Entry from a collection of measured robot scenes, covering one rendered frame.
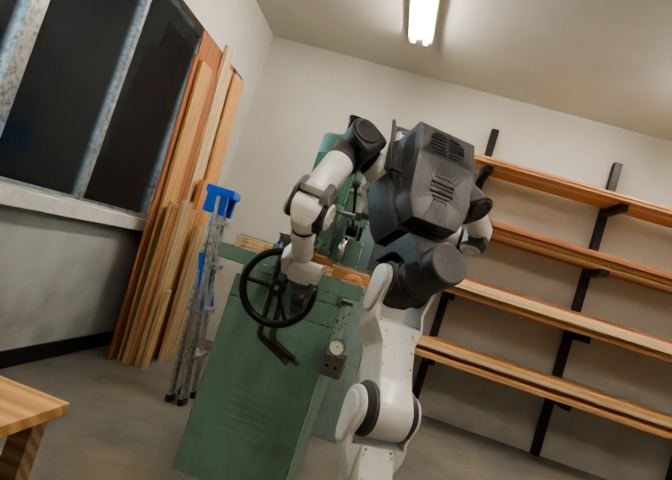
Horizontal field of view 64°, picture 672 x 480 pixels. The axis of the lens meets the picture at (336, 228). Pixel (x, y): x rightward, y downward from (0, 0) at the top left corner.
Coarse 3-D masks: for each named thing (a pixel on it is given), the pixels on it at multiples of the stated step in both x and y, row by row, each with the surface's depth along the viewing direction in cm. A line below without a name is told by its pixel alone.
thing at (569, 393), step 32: (480, 160) 401; (576, 192) 405; (608, 192) 387; (544, 256) 427; (576, 256) 389; (608, 256) 381; (448, 288) 394; (480, 288) 395; (544, 320) 385; (576, 320) 377; (416, 352) 392; (448, 352) 391; (480, 352) 419; (640, 352) 376; (416, 384) 433; (512, 384) 383; (544, 384) 382; (576, 384) 406; (544, 416) 420; (608, 416) 374; (640, 416) 374
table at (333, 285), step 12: (228, 252) 218; (240, 252) 217; (252, 252) 216; (264, 264) 207; (324, 276) 212; (324, 288) 211; (336, 288) 211; (348, 288) 210; (360, 288) 210; (360, 300) 216
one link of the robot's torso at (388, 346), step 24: (384, 264) 152; (384, 288) 149; (408, 312) 162; (360, 336) 155; (384, 336) 147; (408, 336) 151; (384, 360) 144; (408, 360) 148; (384, 384) 141; (408, 384) 145; (384, 408) 138; (408, 408) 141; (360, 432) 139; (384, 432) 139; (408, 432) 141
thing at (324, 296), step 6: (252, 270) 216; (258, 270) 215; (252, 276) 215; (258, 276) 215; (264, 276) 215; (270, 276) 214; (318, 294) 211; (324, 294) 211; (330, 294) 211; (324, 300) 211; (330, 300) 211; (336, 300) 210
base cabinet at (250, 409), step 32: (224, 320) 215; (224, 352) 213; (256, 352) 212; (320, 352) 209; (224, 384) 212; (256, 384) 211; (288, 384) 209; (320, 384) 228; (192, 416) 213; (224, 416) 211; (256, 416) 209; (288, 416) 208; (192, 448) 211; (224, 448) 210; (256, 448) 208; (288, 448) 207
